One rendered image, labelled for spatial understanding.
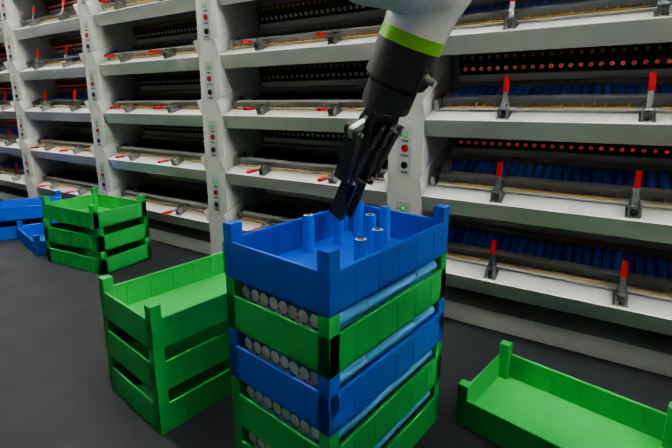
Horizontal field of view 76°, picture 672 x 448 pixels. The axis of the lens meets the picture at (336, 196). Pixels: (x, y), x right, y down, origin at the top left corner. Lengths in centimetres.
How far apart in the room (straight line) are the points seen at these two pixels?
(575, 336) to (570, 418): 26
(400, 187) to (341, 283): 65
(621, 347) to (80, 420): 111
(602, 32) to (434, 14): 50
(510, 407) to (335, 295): 53
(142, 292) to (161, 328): 21
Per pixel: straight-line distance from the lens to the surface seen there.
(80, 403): 104
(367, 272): 56
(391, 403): 72
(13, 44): 271
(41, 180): 273
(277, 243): 70
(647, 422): 100
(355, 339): 57
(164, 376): 85
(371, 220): 70
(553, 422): 96
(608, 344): 118
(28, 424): 104
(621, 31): 104
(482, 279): 113
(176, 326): 82
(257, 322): 63
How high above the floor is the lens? 56
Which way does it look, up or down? 12 degrees down
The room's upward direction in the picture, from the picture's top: straight up
